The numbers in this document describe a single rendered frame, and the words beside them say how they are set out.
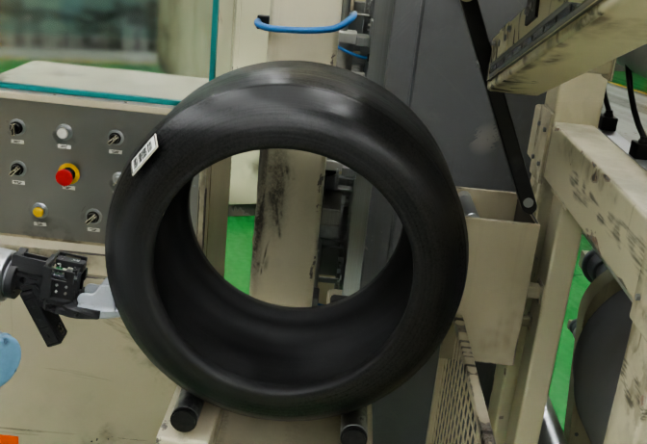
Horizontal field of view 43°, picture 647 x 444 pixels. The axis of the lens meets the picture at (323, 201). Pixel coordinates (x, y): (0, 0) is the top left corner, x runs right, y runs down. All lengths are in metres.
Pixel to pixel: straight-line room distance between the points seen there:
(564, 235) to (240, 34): 3.24
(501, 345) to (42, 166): 1.12
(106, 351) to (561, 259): 1.12
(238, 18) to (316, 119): 3.44
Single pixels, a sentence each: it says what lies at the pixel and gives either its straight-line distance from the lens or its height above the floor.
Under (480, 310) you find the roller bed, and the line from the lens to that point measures 1.63.
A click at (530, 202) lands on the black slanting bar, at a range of 1.56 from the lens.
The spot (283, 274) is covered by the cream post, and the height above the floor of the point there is 1.02.
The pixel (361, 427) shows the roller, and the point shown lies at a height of 0.92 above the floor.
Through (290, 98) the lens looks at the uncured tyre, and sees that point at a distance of 1.19.
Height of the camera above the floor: 1.69
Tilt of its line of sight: 19 degrees down
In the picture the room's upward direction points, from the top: 6 degrees clockwise
